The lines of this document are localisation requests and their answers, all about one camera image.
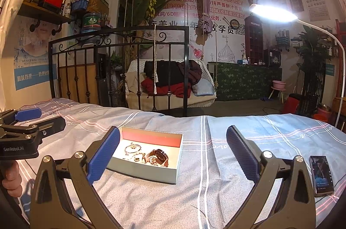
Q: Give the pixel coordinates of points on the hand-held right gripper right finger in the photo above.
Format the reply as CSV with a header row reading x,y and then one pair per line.
x,y
243,157

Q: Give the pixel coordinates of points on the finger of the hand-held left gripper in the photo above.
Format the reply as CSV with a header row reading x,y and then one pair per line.
x,y
28,113
51,123

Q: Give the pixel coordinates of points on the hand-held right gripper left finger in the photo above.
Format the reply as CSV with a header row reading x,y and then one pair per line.
x,y
100,160

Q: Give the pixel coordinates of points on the thin metal bangle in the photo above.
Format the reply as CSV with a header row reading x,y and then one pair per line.
x,y
133,146

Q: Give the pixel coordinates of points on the pink-lined cardboard box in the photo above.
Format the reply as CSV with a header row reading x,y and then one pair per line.
x,y
146,173

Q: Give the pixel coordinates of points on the person's left hand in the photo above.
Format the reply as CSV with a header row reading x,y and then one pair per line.
x,y
10,180

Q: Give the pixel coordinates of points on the black water dispenser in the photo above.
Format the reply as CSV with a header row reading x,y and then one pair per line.
x,y
103,91

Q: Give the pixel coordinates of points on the wicker sofa with clothes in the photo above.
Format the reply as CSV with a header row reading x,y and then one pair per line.
x,y
200,102

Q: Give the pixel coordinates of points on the red bucket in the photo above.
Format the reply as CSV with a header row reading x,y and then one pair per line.
x,y
293,106

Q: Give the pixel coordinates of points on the green floral cloth counter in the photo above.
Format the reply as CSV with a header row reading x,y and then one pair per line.
x,y
248,80

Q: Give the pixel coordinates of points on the light blue pillow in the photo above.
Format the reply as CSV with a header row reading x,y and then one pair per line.
x,y
202,88

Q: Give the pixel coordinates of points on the black smartphone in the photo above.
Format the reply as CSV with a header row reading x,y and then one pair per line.
x,y
321,177

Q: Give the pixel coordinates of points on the pink basin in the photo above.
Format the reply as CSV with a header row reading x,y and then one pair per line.
x,y
279,84

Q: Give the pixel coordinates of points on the orange bucket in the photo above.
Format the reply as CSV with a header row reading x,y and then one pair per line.
x,y
324,111

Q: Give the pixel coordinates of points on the red clothing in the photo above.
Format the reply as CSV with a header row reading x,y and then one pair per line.
x,y
173,90

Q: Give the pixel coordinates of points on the black clothing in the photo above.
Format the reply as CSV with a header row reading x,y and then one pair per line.
x,y
162,72

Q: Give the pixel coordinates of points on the green label water jug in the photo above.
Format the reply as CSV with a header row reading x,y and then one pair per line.
x,y
92,23

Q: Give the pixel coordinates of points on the red phone booth cabinet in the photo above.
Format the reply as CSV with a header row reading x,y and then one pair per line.
x,y
254,40

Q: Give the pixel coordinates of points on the blue plastic basket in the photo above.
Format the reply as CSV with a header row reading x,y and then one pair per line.
x,y
79,5

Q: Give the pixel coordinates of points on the potted green plant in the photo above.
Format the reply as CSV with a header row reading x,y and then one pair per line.
x,y
313,56

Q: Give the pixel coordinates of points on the white gooseneck lamp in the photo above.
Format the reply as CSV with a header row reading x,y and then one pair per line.
x,y
270,11

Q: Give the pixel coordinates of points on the hanging purple umbrella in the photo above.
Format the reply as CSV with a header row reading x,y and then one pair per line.
x,y
204,2

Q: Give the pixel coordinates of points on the face wall poster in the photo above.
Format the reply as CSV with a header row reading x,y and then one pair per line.
x,y
35,56

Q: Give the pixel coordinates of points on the wooden wall shelf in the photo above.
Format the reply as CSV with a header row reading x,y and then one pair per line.
x,y
46,11

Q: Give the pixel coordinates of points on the black iron bed frame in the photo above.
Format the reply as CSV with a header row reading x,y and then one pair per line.
x,y
186,69

